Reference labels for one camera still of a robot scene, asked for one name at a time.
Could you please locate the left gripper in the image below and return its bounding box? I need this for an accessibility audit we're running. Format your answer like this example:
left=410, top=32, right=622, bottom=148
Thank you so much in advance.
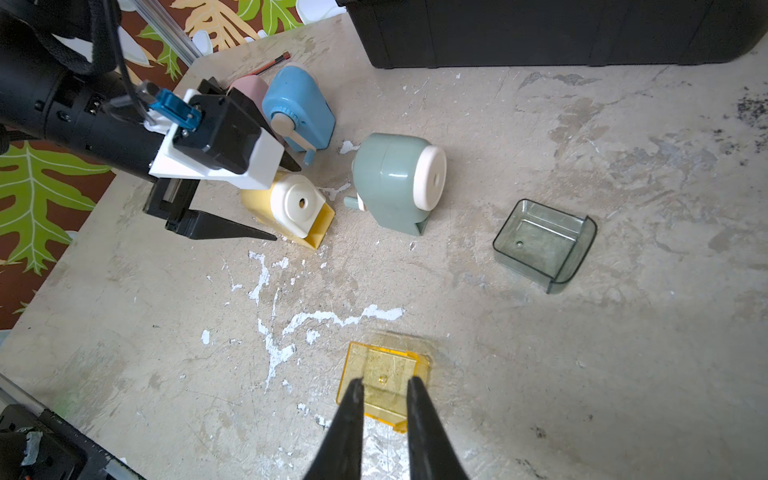
left=142, top=77, right=302, bottom=242

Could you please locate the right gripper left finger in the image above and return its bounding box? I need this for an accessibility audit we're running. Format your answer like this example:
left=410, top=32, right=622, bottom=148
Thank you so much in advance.
left=304, top=378, right=364, bottom=480

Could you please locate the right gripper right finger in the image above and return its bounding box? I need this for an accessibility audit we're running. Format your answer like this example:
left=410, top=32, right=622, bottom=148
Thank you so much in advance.
left=407, top=376, right=468, bottom=480

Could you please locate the clear yellow tray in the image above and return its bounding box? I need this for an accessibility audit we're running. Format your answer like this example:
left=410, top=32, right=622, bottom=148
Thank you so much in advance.
left=336, top=342, right=431, bottom=434

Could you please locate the yellow pencil sharpener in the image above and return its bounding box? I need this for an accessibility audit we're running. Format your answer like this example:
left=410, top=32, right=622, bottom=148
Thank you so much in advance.
left=240, top=171, right=335, bottom=250

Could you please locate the pink sharpener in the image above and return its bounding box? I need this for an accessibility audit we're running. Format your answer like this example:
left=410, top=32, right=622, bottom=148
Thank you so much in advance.
left=229, top=75, right=269, bottom=113

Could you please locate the blue pencil sharpener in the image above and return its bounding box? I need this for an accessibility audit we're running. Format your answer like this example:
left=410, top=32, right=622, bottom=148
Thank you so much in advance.
left=262, top=63, right=336, bottom=165

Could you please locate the green sharpener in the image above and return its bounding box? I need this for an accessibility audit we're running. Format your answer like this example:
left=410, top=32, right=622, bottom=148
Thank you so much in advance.
left=344, top=133, right=447, bottom=236

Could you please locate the clear grey tray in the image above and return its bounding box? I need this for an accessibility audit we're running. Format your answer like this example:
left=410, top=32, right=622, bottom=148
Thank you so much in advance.
left=492, top=199, right=598, bottom=295

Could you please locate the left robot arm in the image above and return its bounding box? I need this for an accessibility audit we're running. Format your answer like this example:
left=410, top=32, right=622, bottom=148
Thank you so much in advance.
left=1, top=1, right=298, bottom=240

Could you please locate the black battery holder left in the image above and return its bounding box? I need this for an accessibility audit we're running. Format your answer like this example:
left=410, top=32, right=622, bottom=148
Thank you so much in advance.
left=250, top=52, right=291, bottom=75

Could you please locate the black plastic toolbox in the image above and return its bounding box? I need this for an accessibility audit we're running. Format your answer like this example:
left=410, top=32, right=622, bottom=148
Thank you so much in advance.
left=340, top=0, right=767, bottom=69

